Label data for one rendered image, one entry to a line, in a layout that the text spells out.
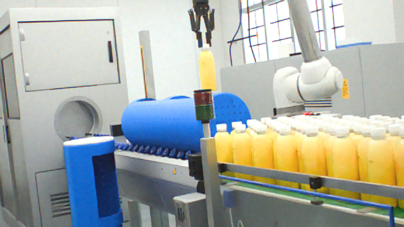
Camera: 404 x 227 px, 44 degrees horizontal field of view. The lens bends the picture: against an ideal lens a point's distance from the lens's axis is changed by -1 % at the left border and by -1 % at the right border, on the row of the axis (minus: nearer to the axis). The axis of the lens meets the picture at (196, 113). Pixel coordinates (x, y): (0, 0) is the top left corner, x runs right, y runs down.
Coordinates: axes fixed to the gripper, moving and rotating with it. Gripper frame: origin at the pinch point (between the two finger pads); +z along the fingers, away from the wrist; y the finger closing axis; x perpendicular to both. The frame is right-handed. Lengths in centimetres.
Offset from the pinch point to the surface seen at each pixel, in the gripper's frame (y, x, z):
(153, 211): -5, -86, 95
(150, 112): 13, -38, 32
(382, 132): 14, 107, 37
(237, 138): 16, 43, 41
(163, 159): 12, -30, 55
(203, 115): 38, 57, 30
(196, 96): 39, 56, 24
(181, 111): 12.3, -5.4, 31.1
